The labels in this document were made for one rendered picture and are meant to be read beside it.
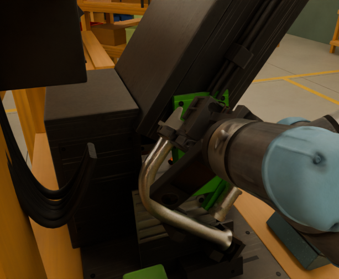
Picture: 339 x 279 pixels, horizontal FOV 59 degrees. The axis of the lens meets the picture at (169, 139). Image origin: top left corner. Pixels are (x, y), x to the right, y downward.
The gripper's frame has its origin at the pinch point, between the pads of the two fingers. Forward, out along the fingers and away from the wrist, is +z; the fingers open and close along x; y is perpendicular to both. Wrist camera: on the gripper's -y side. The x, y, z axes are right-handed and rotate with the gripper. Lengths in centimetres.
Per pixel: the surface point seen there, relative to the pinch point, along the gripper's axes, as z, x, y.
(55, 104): 14.4, 19.3, -6.3
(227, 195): 0.5, -17.3, -2.7
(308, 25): 572, -361, 462
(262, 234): 8.5, -38.0, -6.1
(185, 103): 2.3, 0.3, 7.5
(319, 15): 536, -350, 474
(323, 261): -3.9, -44.6, -3.3
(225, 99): 2.1, -6.2, 13.0
